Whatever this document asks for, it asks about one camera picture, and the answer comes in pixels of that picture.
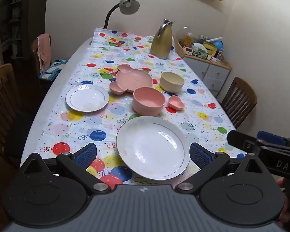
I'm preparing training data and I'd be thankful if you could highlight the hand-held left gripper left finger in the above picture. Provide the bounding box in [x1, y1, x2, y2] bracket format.
[19, 142, 112, 195]

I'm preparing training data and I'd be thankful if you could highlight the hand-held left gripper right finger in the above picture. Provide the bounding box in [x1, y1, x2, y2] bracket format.
[175, 142, 266, 195]

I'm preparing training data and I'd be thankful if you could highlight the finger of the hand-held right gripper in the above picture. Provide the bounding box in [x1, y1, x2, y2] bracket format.
[257, 130, 290, 148]
[227, 130, 290, 154]

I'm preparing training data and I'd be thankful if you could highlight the large white plate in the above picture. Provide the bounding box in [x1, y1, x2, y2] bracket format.
[115, 115, 191, 181]

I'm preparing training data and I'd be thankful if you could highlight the small white plate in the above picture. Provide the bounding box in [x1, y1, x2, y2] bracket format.
[65, 84, 110, 113]

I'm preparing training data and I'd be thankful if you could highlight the small pink heart dish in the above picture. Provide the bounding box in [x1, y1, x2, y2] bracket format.
[168, 95, 185, 111]

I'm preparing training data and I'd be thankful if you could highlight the pink bowl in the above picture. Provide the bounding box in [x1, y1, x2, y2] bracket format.
[132, 87, 165, 117]

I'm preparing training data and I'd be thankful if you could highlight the beige bowl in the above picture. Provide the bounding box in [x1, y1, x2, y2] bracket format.
[159, 72, 185, 93]

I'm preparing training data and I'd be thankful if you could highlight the pink bear-shaped plate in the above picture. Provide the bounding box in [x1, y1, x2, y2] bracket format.
[109, 63, 153, 95]

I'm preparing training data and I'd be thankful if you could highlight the balloon print tablecloth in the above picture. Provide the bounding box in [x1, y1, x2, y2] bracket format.
[35, 26, 247, 186]

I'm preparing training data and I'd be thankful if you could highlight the wooden chair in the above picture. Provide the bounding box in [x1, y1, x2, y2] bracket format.
[0, 63, 21, 160]
[221, 77, 258, 128]
[30, 33, 52, 78]

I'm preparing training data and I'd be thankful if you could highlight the white drawer cabinet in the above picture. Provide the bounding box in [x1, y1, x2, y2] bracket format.
[184, 53, 232, 97]

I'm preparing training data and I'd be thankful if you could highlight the blue striped bag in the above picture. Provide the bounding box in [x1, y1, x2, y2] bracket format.
[39, 59, 67, 80]

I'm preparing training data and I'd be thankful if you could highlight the yellow box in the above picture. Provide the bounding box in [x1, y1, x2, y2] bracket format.
[203, 41, 218, 56]

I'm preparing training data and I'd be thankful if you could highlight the green tissue pack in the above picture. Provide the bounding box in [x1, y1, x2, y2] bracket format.
[192, 43, 208, 58]

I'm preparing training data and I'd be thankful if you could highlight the pink towel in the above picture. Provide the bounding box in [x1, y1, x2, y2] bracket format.
[36, 34, 52, 74]

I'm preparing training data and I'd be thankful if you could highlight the yellow drink bottle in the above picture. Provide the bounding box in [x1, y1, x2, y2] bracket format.
[185, 32, 194, 47]

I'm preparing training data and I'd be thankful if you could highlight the gold thermos jug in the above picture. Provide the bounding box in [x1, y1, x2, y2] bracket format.
[149, 19, 174, 60]

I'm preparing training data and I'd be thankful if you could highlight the grey desk lamp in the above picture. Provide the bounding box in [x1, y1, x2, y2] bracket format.
[104, 0, 140, 29]

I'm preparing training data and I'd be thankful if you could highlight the dark bookcase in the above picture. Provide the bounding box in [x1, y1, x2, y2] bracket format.
[0, 0, 32, 61]

